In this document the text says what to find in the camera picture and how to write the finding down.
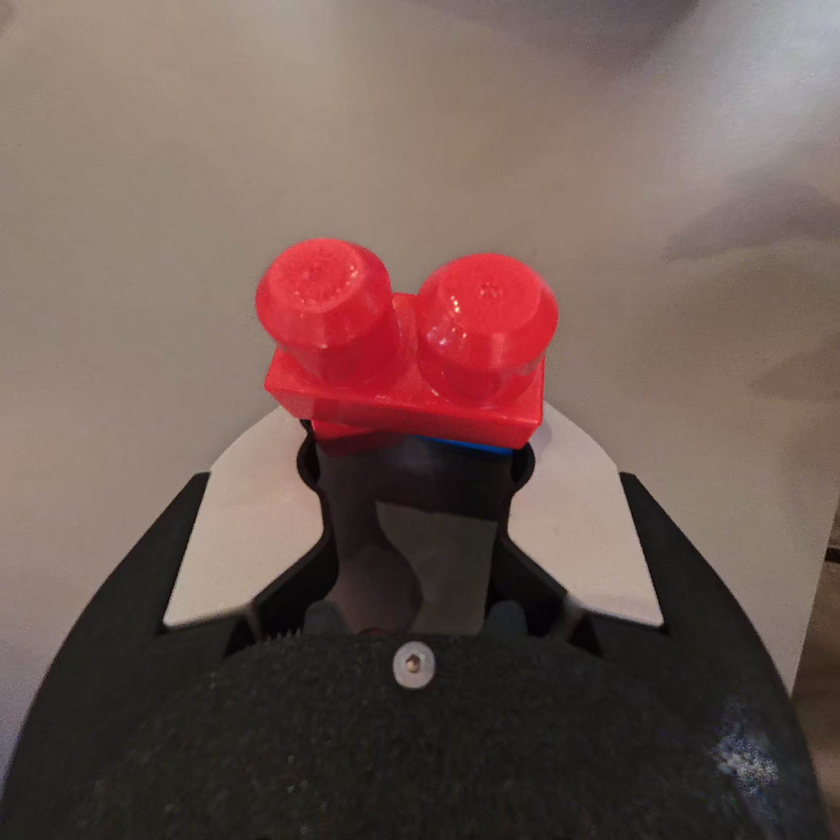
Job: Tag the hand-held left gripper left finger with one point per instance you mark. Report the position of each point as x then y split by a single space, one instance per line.
236 538

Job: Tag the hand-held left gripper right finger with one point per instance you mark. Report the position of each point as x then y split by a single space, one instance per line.
584 532

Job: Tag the blue toy block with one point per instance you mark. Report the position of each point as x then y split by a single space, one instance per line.
475 448

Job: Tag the red double toy block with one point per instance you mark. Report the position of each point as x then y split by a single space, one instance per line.
407 355

